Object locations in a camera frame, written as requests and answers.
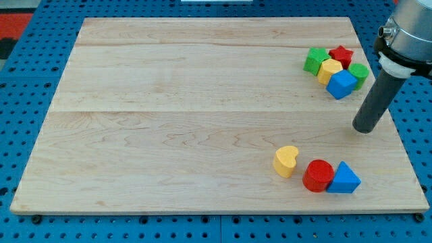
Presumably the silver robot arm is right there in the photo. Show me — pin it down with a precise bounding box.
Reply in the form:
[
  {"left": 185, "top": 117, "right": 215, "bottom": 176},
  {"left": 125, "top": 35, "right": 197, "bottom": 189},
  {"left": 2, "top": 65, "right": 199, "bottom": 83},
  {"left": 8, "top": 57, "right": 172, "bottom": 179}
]
[{"left": 374, "top": 0, "right": 431, "bottom": 79}]

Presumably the light wooden board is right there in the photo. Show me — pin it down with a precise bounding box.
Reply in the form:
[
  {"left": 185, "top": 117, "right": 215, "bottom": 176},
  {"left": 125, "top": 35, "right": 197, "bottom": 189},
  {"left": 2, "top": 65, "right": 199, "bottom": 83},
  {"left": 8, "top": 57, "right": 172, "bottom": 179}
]
[{"left": 10, "top": 18, "right": 429, "bottom": 215}]

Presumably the yellow heart block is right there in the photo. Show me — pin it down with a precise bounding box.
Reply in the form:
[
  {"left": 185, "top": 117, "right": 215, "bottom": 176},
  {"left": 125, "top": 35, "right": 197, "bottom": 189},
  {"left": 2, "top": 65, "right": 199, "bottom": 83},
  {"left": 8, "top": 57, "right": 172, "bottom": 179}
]
[{"left": 273, "top": 146, "right": 299, "bottom": 178}]

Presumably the red cylinder block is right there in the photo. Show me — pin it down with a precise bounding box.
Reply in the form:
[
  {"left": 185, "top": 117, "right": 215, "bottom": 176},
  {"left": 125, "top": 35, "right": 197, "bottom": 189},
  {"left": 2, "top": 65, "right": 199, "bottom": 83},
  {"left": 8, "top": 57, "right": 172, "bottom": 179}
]
[{"left": 302, "top": 159, "right": 335, "bottom": 192}]

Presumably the green star block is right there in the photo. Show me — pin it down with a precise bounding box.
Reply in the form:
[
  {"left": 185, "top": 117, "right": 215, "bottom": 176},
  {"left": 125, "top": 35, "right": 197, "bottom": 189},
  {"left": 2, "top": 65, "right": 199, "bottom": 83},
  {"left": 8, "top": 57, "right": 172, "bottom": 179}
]
[{"left": 303, "top": 47, "right": 331, "bottom": 76}]

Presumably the yellow hexagon block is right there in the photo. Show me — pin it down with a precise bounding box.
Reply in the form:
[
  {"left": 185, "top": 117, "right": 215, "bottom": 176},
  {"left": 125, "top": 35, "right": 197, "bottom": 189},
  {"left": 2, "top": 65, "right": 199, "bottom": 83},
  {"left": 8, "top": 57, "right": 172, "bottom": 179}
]
[{"left": 317, "top": 59, "right": 343, "bottom": 86}]

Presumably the blue cube block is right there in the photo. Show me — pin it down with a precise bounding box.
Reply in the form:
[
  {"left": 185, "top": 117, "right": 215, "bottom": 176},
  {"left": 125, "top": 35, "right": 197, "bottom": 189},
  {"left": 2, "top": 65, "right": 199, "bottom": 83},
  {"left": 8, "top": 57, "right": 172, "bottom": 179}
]
[{"left": 326, "top": 70, "right": 357, "bottom": 100}]

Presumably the red star block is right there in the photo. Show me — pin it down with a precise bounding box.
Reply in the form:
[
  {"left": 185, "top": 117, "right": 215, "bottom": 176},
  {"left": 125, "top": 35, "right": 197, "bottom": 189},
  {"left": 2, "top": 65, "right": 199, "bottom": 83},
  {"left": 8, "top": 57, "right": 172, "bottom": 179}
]
[{"left": 329, "top": 45, "right": 354, "bottom": 70}]

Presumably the blue triangle block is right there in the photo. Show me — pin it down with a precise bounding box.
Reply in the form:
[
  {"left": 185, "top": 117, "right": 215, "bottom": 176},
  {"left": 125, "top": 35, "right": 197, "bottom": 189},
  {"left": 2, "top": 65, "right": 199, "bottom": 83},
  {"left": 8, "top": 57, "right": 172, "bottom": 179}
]
[{"left": 327, "top": 161, "right": 361, "bottom": 194}]

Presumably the green cylinder block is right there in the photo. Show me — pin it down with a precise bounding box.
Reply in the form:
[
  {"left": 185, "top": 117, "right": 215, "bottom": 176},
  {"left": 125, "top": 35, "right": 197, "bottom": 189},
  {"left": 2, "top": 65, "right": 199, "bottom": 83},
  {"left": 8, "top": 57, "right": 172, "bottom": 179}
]
[{"left": 348, "top": 63, "right": 369, "bottom": 90}]

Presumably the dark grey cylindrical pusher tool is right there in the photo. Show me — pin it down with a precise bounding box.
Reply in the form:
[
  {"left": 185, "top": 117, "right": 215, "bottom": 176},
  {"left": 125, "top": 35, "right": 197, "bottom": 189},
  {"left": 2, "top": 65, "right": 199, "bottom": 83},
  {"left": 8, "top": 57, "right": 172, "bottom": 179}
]
[{"left": 352, "top": 56, "right": 414, "bottom": 134}]

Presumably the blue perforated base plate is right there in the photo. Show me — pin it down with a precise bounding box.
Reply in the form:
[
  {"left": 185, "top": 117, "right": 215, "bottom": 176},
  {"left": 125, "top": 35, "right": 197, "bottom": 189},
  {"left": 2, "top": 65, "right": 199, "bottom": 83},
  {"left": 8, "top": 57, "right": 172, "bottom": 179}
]
[{"left": 1, "top": 0, "right": 431, "bottom": 242}]

